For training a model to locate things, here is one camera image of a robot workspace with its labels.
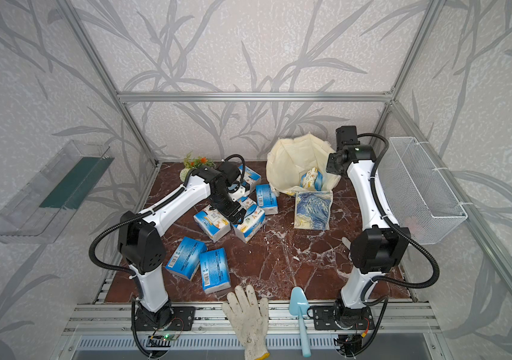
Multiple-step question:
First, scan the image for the orange blue tissue pack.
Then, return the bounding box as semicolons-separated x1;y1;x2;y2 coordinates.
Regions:
194;205;231;242
238;196;257;213
239;164;262;194
234;205;266;243

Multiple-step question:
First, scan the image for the canvas bag with blue painting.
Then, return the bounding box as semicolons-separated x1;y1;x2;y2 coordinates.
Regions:
266;133;341;231

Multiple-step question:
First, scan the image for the blue tissue pack front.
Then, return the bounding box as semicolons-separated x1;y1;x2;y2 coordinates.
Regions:
200;248;231;294

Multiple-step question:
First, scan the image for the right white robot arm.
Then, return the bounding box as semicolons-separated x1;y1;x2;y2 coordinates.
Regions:
326;125;407;310

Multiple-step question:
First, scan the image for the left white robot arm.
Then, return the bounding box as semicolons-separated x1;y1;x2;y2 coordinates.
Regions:
118;156;247;314

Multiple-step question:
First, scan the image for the orange blue tissue pack back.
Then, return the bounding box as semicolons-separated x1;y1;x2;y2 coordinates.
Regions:
239;164;262;194

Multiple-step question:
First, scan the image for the artificial green flower plant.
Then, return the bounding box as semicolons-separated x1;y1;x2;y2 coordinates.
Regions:
183;152;215;170

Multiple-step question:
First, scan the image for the blue white upright tissue pack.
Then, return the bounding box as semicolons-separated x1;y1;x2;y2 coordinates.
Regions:
255;184;278;215

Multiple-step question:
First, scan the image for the blue dotted white glove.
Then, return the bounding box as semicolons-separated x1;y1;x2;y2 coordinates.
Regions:
341;237;351;250

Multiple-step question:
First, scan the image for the white cotton glove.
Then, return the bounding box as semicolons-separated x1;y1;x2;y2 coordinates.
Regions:
222;284;269;360

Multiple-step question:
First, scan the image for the teal plastic trowel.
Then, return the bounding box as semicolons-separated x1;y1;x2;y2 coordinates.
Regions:
289;286;311;358

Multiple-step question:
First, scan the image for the black corrugated left cable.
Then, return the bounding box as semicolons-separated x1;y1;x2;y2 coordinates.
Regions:
88;154;247;275

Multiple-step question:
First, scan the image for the black corrugated cable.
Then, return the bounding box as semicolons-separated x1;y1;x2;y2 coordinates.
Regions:
356;132;441;290
88;154;247;275

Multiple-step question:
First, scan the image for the black corrugated right cable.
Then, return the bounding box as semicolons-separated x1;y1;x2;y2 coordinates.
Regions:
356;132;441;290

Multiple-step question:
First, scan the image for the white wire basket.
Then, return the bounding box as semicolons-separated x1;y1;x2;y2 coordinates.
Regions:
378;136;467;245

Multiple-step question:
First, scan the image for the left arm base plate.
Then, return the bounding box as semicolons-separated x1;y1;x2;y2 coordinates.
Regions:
131;306;196;332

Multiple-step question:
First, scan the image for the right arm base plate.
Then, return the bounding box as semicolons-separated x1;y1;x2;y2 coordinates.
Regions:
307;304;375;332

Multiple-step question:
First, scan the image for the clear plastic wall shelf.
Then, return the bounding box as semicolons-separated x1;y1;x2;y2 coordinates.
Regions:
0;140;115;244

